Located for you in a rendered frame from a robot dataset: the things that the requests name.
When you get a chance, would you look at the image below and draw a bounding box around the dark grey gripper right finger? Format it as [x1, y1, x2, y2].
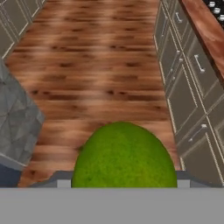
[175, 170, 217, 188]

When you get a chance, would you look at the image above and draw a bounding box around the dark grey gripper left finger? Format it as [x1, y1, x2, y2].
[29, 170, 74, 188]

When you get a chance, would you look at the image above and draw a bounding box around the green lime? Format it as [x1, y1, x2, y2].
[70, 121, 179, 188]

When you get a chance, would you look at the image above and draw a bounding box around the beige cupboard door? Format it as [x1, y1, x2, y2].
[158, 28, 183, 86]
[179, 133, 224, 188]
[153, 4, 170, 51]
[166, 64, 207, 136]

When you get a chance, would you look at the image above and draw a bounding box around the beige drawer front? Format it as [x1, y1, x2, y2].
[186, 43, 219, 98]
[176, 115, 211, 157]
[171, 1, 189, 37]

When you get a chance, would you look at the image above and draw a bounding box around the beige cupboard run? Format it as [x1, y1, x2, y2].
[0, 0, 48, 60]

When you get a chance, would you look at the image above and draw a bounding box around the black hob with white knobs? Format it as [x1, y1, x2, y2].
[203, 0, 224, 23]

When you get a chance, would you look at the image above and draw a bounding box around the silver bar handle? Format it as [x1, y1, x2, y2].
[171, 57, 184, 82]
[173, 50, 182, 67]
[187, 123, 208, 143]
[174, 11, 184, 25]
[193, 53, 206, 74]

